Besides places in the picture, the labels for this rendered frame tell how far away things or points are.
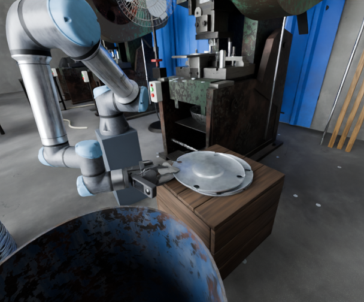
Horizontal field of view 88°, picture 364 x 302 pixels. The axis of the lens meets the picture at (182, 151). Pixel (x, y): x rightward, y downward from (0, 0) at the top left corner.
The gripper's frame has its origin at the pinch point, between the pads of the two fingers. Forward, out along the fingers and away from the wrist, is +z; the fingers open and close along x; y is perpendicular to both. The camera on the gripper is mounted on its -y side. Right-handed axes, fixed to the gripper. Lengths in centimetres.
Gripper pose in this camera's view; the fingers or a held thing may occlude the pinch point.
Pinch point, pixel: (177, 172)
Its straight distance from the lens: 75.3
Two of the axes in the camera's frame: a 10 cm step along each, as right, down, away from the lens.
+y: -3.3, -4.3, 8.4
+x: 0.0, 8.9, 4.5
